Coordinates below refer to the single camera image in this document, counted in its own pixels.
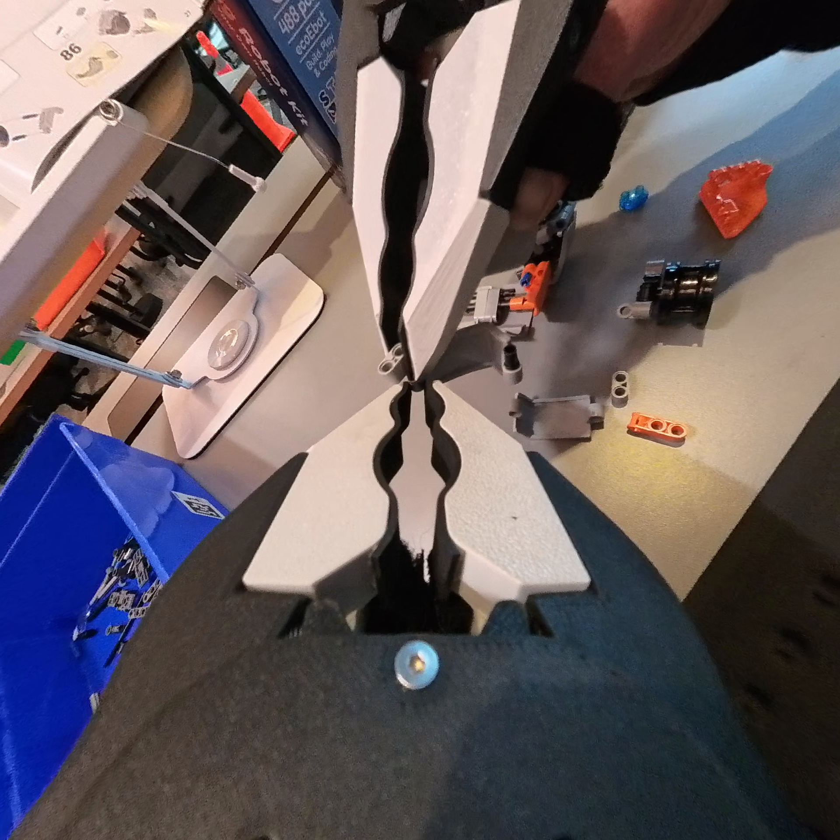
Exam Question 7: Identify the person's right hand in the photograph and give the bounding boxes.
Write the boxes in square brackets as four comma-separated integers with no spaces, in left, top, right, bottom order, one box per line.
[508,0,741,232]

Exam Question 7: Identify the blue parts bin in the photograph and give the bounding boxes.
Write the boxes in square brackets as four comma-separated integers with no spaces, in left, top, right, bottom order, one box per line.
[0,413,231,834]

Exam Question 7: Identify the black dimpled foam pad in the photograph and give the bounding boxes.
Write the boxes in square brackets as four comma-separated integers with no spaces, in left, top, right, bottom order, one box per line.
[682,377,840,840]

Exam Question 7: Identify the white book stand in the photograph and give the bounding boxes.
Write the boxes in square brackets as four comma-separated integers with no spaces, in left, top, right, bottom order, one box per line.
[0,98,326,460]

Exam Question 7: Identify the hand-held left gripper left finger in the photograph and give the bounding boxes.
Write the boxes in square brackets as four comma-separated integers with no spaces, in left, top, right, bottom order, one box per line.
[243,382,421,634]

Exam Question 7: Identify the orange storage box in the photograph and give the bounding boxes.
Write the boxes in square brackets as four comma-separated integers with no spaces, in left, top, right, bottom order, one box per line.
[33,230,109,329]

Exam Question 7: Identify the orange three-hole beam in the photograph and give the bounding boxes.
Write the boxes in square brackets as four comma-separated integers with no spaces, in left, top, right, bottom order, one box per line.
[626,412,689,446]

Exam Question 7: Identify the black toy wheel assembly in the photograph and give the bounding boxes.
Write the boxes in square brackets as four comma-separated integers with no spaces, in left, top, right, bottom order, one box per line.
[617,259,723,329]

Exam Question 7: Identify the assorted small block parts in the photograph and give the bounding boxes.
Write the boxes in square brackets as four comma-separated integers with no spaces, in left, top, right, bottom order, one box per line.
[72,538,165,657]

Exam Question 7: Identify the grey orange block assembly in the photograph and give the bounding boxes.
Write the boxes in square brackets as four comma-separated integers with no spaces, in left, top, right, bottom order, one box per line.
[469,200,578,329]

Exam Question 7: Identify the grey curved panel piece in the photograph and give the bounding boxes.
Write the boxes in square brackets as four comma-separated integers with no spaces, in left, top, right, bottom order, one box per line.
[430,325,524,386]
[512,392,605,441]

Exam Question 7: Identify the dark red toy box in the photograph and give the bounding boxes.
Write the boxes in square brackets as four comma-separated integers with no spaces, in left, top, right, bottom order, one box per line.
[209,0,312,142]

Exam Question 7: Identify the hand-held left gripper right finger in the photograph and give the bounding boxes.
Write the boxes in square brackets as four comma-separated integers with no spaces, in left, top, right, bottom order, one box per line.
[422,379,593,634]

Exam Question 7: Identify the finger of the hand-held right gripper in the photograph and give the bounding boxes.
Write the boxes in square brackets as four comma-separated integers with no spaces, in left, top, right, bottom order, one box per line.
[351,56,427,358]
[399,0,522,382]

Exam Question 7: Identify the instruction sheet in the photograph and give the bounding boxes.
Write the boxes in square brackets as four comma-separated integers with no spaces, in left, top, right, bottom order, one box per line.
[0,0,204,198]

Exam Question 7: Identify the orange wedge block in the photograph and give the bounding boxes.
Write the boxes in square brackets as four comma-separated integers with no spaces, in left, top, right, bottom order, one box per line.
[699,159,774,240]

